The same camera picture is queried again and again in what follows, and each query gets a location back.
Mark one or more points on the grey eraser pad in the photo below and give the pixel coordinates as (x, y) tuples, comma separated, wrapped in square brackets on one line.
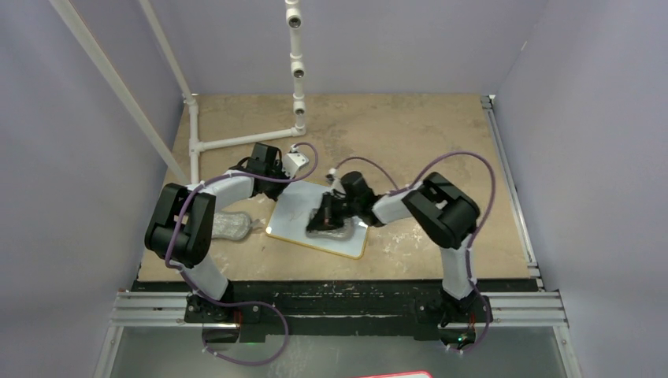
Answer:
[(343, 233), (234, 226)]

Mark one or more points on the white PVC pipe frame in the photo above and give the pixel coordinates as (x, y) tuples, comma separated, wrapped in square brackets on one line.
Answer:
[(84, 36)]

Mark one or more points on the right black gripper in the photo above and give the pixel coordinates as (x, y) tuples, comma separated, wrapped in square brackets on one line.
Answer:
[(327, 216)]

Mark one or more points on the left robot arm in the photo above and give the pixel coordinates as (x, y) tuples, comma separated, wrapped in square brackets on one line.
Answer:
[(180, 230)]

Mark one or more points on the yellow framed whiteboard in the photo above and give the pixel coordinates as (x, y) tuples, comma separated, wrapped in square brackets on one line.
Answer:
[(292, 212)]

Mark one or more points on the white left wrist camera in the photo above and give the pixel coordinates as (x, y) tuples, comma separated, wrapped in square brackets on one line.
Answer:
[(293, 162)]

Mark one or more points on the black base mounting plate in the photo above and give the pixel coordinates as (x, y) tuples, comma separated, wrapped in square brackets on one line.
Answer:
[(417, 309)]

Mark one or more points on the red edged object bottom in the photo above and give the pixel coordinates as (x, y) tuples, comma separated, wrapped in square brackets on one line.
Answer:
[(409, 374)]

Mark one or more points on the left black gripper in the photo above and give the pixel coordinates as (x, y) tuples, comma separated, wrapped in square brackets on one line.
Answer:
[(275, 195)]

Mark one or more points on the aluminium extrusion rail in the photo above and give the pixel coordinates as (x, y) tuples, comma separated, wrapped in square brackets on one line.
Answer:
[(168, 309)]

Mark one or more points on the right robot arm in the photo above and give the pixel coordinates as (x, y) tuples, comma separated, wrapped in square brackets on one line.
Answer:
[(444, 212)]

